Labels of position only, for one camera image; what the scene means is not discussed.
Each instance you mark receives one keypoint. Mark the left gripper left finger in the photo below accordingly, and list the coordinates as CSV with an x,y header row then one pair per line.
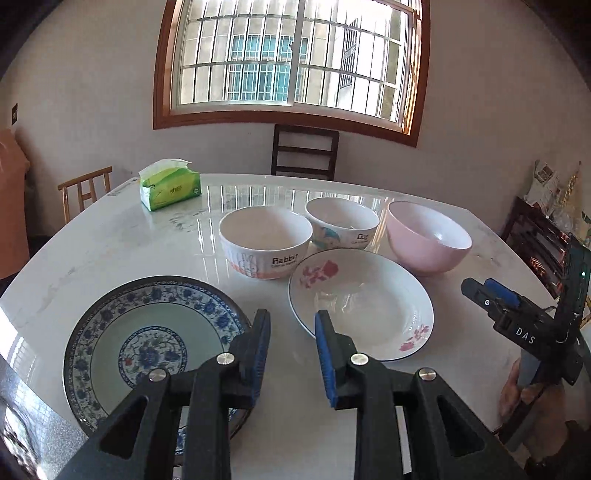
x,y
138,439

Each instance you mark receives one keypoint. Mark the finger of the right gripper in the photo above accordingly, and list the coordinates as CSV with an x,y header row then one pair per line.
x,y
484,295
510,298

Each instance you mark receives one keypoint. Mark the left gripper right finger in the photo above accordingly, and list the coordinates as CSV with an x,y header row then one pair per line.
x,y
407,425

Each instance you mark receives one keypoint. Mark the large pink bowl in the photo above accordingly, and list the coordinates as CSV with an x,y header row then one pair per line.
x,y
424,240

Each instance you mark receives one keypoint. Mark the white pink-flower plate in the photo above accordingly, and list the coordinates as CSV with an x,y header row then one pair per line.
x,y
372,299

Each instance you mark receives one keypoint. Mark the small blue floral plate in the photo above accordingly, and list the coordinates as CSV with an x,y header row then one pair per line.
x,y
171,323

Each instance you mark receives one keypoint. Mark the white Dog bowl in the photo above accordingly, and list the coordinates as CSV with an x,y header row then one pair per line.
x,y
340,223

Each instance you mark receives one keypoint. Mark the white Rabbit bowl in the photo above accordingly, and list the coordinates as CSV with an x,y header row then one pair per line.
x,y
264,242

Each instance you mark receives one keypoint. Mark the right hand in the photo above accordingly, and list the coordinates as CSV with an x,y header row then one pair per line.
x,y
549,431

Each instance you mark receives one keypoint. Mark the dark wooden side cabinet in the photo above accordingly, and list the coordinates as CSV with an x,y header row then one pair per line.
x,y
538,242

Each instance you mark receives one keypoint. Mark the papers on cabinet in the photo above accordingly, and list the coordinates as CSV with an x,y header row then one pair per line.
x,y
543,187

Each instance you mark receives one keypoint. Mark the orange cloth-covered furniture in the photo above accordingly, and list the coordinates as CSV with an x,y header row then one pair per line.
x,y
14,251

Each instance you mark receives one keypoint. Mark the dark wooden chair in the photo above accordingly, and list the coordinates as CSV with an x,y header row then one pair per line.
x,y
327,173

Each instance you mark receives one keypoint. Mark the green tissue pack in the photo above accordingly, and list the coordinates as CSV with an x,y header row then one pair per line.
x,y
166,182

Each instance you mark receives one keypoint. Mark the light wooden chair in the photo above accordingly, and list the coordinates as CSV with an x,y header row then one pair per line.
x,y
85,189

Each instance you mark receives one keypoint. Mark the large barred window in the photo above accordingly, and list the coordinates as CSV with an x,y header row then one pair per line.
x,y
355,66

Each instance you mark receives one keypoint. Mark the black wall switch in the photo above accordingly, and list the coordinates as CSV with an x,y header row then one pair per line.
x,y
14,114

